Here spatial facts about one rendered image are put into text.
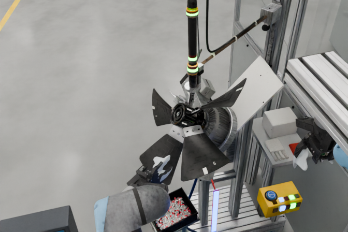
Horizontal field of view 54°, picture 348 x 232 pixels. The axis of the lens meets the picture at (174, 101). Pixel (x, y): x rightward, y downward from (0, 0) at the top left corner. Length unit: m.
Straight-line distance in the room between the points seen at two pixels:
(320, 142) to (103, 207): 0.66
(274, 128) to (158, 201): 1.10
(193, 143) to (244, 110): 0.34
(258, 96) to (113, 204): 0.95
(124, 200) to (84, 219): 1.78
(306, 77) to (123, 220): 0.69
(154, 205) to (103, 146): 2.21
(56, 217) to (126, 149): 1.86
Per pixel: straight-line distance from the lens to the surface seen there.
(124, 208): 1.07
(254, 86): 1.78
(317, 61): 0.65
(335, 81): 0.61
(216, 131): 1.71
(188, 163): 1.53
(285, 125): 2.05
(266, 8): 1.82
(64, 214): 1.40
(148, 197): 1.07
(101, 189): 2.96
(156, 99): 1.93
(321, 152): 1.06
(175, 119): 1.67
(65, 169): 3.18
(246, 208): 2.71
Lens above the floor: 2.38
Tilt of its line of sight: 42 degrees down
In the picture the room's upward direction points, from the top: 3 degrees counter-clockwise
